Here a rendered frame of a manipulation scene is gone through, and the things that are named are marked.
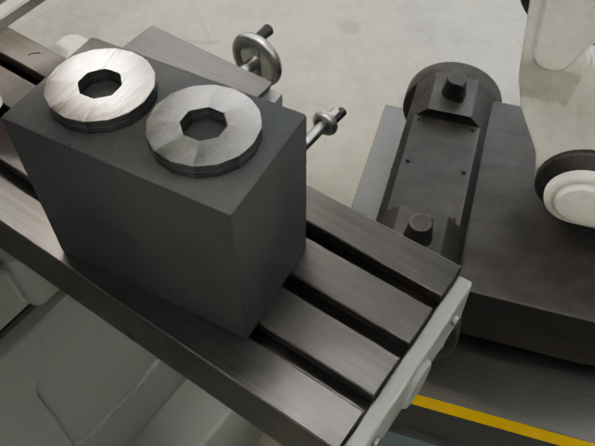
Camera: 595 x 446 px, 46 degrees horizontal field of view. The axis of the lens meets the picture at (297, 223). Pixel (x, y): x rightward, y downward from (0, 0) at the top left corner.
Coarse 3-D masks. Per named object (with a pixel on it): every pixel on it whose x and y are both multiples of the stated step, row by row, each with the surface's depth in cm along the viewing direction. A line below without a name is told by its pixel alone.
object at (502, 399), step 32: (384, 128) 156; (384, 160) 150; (480, 352) 122; (512, 352) 122; (448, 384) 118; (480, 384) 118; (512, 384) 118; (544, 384) 118; (576, 384) 118; (416, 416) 126; (448, 416) 121; (480, 416) 117; (512, 416) 115; (544, 416) 115; (576, 416) 115
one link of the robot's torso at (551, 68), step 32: (544, 0) 83; (576, 0) 81; (544, 32) 86; (576, 32) 84; (544, 64) 89; (576, 64) 89; (544, 96) 98; (576, 96) 97; (544, 128) 103; (576, 128) 102; (544, 160) 108; (576, 160) 104
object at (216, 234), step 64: (64, 64) 58; (128, 64) 58; (64, 128) 55; (128, 128) 55; (192, 128) 55; (256, 128) 53; (64, 192) 61; (128, 192) 55; (192, 192) 51; (256, 192) 53; (128, 256) 64; (192, 256) 57; (256, 256) 58; (256, 320) 65
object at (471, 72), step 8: (440, 64) 140; (448, 64) 140; (456, 64) 139; (464, 64) 139; (424, 72) 142; (432, 72) 140; (440, 72) 139; (448, 72) 138; (464, 72) 138; (472, 72) 138; (480, 72) 139; (416, 80) 142; (480, 80) 138; (488, 80) 139; (408, 88) 144; (488, 88) 138; (496, 88) 140; (408, 96) 144; (496, 96) 139; (408, 104) 146; (408, 112) 148
